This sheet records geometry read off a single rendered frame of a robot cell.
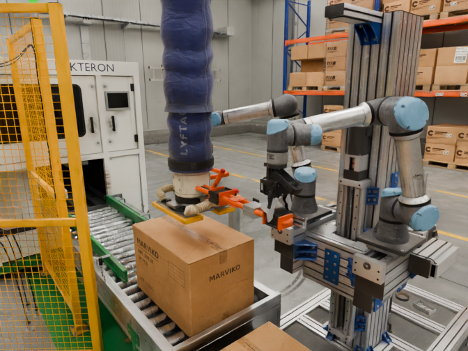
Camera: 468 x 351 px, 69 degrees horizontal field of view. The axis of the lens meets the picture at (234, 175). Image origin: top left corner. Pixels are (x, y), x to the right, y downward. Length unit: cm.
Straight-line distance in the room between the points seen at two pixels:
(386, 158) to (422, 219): 43
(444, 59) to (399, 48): 676
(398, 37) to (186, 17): 94
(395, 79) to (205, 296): 134
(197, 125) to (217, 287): 78
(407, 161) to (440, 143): 715
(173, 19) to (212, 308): 133
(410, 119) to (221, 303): 119
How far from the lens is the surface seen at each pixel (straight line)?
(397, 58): 180
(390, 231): 167
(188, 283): 164
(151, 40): 1135
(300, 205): 191
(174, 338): 184
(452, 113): 984
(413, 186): 149
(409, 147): 143
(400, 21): 181
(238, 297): 188
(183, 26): 157
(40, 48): 243
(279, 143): 118
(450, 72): 850
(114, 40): 1085
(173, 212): 166
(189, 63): 155
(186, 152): 159
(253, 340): 181
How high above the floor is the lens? 171
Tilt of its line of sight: 14 degrees down
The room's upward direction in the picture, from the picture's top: straight up
